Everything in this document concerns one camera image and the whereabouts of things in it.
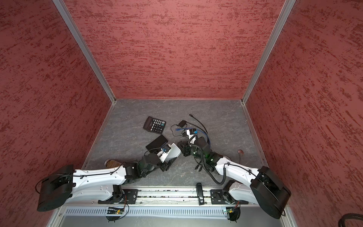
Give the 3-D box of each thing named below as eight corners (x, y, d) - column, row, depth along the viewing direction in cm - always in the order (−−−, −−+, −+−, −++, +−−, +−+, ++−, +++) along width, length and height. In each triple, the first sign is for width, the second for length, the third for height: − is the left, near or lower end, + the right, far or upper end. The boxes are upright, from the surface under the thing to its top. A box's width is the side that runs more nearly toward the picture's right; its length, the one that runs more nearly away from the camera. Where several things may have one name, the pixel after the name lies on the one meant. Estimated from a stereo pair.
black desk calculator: (142, 128, 105) (141, 126, 102) (149, 118, 111) (148, 115, 108) (160, 134, 101) (160, 132, 99) (166, 124, 108) (166, 121, 105)
